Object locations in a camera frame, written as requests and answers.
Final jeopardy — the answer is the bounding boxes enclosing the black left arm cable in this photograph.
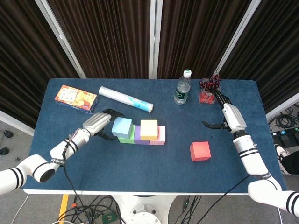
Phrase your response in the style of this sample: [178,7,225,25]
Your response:
[62,142,79,199]

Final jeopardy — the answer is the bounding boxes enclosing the yellow foam cube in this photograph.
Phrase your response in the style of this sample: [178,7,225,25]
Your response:
[140,119,159,141]

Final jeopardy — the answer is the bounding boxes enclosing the green foam cube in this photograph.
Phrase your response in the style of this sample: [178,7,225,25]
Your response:
[118,126,136,144]

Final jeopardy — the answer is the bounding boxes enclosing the green circuit board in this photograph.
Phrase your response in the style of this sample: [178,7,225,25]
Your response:
[102,212,115,224]

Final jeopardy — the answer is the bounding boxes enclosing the coiled black cables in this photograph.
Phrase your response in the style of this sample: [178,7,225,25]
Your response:
[268,104,299,131]

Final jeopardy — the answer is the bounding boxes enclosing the pink foam cube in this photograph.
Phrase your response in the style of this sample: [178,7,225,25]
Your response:
[149,126,166,146]

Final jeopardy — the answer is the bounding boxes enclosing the white black sneaker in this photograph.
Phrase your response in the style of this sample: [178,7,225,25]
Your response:
[275,144,290,161]

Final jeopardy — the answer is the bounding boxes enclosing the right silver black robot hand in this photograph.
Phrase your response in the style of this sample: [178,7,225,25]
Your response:
[201,90,248,135]

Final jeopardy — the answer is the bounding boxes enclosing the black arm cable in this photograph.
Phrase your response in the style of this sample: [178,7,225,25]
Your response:
[62,142,79,199]
[205,174,252,224]

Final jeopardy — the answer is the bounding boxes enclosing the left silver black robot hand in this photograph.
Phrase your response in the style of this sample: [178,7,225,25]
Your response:
[81,107,126,142]

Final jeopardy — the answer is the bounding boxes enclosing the white plastic wrap roll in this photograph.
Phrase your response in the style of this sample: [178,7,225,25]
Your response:
[98,86,154,114]

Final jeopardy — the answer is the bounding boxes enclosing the black floor cable tangle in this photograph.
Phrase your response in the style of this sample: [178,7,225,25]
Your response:
[57,195,123,224]

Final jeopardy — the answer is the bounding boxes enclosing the clear plastic box red contents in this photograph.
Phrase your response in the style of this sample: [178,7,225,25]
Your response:
[198,78,222,105]

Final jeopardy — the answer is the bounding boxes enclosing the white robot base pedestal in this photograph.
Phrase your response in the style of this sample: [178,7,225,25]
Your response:
[112,194,178,224]

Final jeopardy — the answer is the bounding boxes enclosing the yellow floor tape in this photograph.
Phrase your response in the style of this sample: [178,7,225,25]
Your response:
[57,194,70,219]

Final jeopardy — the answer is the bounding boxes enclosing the white table frame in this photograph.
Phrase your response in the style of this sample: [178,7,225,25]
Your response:
[23,189,256,196]

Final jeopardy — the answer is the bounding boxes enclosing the white partition base rail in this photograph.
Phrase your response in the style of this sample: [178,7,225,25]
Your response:
[266,93,299,119]
[0,109,36,136]

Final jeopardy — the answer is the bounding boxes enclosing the dark red grape bunch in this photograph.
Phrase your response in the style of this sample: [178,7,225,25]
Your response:
[199,73,221,92]

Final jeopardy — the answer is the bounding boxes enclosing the dark brown pleated curtain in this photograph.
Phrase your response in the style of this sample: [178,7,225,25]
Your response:
[0,0,80,129]
[157,0,253,79]
[46,0,152,79]
[219,0,299,114]

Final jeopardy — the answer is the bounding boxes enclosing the blue orange snack box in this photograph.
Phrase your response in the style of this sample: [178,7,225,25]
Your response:
[54,84,99,114]

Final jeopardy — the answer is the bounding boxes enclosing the blue table cloth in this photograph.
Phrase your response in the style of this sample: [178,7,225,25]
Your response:
[24,78,287,193]

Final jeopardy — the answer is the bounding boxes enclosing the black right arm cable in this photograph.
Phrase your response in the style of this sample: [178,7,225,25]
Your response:
[205,174,252,224]

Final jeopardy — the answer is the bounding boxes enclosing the white floor cable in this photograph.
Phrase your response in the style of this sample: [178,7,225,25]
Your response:
[11,192,30,224]

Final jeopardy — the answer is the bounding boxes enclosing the person leg black trousers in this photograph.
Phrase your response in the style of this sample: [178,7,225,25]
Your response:
[280,151,299,175]

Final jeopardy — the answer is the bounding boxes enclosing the white partition post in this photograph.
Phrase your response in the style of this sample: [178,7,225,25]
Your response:
[149,0,164,79]
[35,0,86,79]
[214,0,262,75]

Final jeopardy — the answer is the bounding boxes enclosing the red foam cube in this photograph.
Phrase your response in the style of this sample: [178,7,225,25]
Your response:
[189,141,212,162]

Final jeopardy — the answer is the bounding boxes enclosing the clear green-label water bottle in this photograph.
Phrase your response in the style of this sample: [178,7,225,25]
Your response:
[173,69,192,105]

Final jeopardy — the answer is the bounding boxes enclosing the purple foam cube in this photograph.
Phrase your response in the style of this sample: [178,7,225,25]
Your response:
[134,125,150,145]

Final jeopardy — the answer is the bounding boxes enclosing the light blue foam cube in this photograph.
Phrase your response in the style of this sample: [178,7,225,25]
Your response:
[111,117,133,138]

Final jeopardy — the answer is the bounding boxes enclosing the black cables green connector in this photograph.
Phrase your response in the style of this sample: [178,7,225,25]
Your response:
[179,195,203,224]

